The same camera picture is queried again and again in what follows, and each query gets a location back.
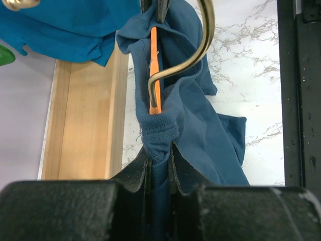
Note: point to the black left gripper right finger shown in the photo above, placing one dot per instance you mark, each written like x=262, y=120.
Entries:
x=201, y=210

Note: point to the orange plastic hanger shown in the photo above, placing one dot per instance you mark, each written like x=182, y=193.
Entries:
x=208, y=16

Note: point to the teal t-shirt on rack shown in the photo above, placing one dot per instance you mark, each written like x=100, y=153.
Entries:
x=74, y=31

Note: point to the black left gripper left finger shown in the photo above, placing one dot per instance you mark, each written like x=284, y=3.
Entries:
x=114, y=209

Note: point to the wooden clothes rack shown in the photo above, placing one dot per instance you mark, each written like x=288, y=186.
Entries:
x=85, y=123

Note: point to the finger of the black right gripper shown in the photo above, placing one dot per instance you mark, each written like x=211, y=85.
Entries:
x=145, y=5
x=162, y=7

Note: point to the dark blue t-shirt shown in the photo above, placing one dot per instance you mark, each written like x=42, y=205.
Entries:
x=212, y=143

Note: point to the green plastic hanger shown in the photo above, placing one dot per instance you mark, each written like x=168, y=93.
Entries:
x=6, y=56

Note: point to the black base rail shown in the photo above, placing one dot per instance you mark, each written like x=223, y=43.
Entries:
x=299, y=53

